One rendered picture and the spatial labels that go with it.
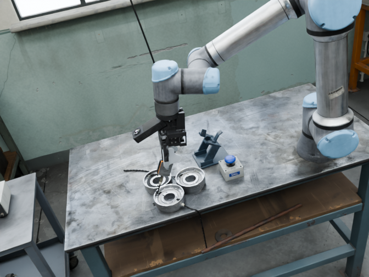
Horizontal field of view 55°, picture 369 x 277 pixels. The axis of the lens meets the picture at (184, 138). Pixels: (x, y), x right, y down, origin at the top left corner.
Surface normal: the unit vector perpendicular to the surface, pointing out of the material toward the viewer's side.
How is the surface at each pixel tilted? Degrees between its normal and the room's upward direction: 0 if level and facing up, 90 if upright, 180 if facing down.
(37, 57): 90
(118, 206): 0
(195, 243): 0
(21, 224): 0
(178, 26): 90
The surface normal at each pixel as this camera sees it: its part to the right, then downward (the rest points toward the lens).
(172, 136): 0.22, 0.54
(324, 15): -0.05, 0.47
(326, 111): -0.57, 0.59
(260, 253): -0.16, -0.81
